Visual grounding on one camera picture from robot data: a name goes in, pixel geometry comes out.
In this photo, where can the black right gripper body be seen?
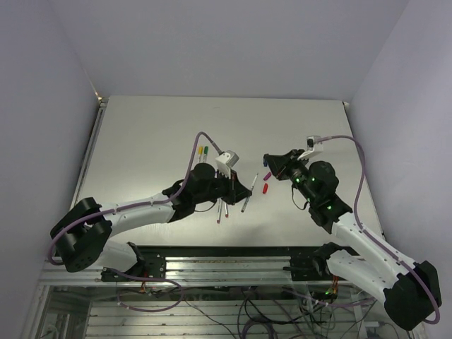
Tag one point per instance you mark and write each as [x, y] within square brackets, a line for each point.
[296, 169]

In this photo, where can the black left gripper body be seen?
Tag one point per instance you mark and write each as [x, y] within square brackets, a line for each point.
[220, 187]

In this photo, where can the white marker purple end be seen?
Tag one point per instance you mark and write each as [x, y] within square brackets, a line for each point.
[219, 213]

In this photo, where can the white marker green end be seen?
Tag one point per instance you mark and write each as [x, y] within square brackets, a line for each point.
[204, 158]

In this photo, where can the white marker yellow end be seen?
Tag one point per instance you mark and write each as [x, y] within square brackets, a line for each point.
[200, 158]

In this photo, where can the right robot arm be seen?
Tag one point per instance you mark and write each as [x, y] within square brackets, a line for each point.
[408, 290]

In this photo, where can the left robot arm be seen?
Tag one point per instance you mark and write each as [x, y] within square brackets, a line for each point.
[84, 236]

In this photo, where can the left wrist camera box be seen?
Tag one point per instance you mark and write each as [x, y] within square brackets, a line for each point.
[225, 163]

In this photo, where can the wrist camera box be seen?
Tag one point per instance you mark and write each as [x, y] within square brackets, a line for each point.
[314, 147]
[225, 163]

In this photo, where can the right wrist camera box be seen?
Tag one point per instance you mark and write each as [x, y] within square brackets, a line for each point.
[314, 147]

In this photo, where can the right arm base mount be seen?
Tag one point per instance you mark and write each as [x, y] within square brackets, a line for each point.
[312, 267]

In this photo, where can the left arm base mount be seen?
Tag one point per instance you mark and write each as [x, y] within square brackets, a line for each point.
[141, 265]

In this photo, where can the aluminium frame rails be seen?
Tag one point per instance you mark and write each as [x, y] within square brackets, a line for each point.
[209, 293]

